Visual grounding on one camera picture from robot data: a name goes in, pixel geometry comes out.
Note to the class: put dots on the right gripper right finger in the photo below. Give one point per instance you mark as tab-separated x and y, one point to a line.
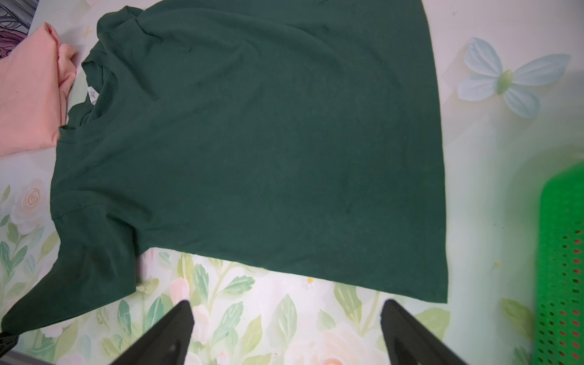
409	342

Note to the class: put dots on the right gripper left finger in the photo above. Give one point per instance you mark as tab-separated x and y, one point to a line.
167	342

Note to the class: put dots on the green plastic laundry basket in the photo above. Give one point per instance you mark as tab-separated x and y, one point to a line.
558	329

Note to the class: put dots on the dark green t-shirt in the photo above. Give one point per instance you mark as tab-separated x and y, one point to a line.
295	136

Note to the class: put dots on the folded peach t-shirt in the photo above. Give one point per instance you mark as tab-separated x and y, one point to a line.
36	79

